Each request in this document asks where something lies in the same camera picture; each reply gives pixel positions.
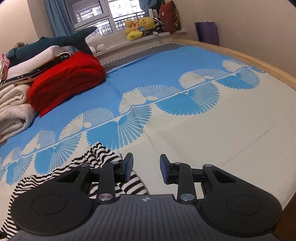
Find dark red pillow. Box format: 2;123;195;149
159;0;179;35

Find blue curtain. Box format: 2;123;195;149
44;0;75;42
138;0;163;11

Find blue white fan-print bedspread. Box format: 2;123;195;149
0;45;296;223

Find window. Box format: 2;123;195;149
63;0;149;37

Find white and pink folded clothes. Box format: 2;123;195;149
0;53;11;80

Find yellow plush toy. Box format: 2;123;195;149
138;16;156;37
125;19;144;42

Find cream folded blanket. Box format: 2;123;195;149
0;83;31;110

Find purple folder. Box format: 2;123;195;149
194;21;219;46

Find white quilt with navy trim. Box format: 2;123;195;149
0;45;73;86

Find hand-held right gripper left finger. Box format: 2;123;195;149
55;152;134;204

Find red folded blanket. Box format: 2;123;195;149
29;51;107;118

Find black white striped hooded top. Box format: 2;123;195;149
0;141;149;240

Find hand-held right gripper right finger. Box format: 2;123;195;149
159;153;241;205

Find striped plush toy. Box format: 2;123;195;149
152;17;165;33

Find windowsill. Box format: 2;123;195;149
92;29;187;57

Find white plush toy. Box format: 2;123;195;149
85;34;108;54

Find cream folded blankets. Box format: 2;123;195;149
0;102;38;143

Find teal shark plush toy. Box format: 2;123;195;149
6;26;98;59

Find wooden bed frame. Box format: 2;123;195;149
173;39;296;91

